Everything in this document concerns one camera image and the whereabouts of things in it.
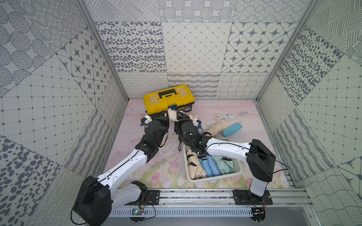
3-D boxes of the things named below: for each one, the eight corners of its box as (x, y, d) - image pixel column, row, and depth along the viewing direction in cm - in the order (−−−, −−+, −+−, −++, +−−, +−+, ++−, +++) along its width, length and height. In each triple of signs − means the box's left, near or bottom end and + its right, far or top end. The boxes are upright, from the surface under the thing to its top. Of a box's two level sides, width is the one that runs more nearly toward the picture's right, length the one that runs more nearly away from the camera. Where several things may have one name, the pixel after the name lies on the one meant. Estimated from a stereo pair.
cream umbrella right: (212, 141, 98) (213, 137, 94) (205, 134, 101) (205, 130, 97) (229, 126, 106) (231, 122, 101) (222, 121, 109) (223, 116, 105)
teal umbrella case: (224, 138, 100) (225, 136, 97) (220, 133, 102) (221, 131, 100) (241, 128, 105) (242, 126, 103) (237, 124, 108) (238, 122, 105)
